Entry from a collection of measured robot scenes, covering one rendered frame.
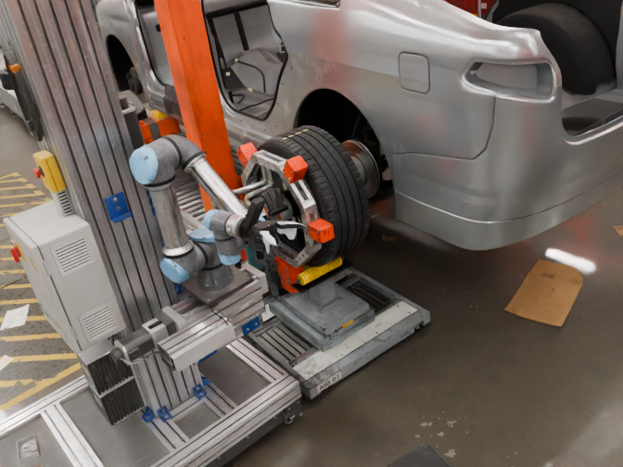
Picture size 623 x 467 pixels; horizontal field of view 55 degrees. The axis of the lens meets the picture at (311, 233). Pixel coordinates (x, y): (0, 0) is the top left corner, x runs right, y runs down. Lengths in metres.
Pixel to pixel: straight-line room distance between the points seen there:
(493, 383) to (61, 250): 2.02
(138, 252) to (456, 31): 1.44
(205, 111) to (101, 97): 0.96
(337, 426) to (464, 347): 0.81
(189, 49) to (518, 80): 1.49
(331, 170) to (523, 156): 0.81
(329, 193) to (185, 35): 1.01
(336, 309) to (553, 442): 1.19
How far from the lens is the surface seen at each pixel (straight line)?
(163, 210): 2.17
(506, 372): 3.13
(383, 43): 2.56
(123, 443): 2.82
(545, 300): 3.59
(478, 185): 2.42
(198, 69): 3.03
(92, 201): 2.27
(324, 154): 2.68
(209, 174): 2.15
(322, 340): 3.08
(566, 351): 3.29
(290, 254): 2.97
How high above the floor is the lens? 2.14
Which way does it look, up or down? 30 degrees down
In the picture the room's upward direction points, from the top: 8 degrees counter-clockwise
